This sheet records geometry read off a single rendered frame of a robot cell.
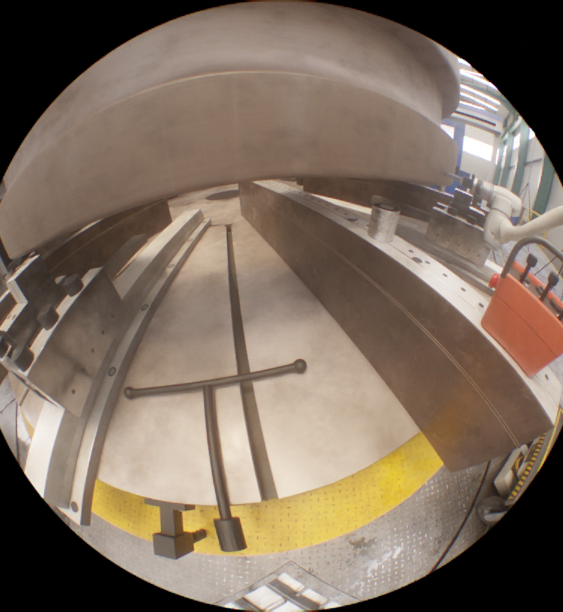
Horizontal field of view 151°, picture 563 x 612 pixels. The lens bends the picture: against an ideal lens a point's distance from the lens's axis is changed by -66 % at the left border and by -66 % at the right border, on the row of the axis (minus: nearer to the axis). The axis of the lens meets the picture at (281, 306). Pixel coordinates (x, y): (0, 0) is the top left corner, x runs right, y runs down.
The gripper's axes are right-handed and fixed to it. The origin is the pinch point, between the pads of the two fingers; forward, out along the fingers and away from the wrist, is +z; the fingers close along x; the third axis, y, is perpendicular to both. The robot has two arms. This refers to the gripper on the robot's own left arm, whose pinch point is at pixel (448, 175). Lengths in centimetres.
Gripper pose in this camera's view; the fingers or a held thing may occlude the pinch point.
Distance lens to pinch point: 117.5
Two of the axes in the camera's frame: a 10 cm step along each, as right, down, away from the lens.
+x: -8.0, 4.2, -4.3
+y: -0.3, -7.4, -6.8
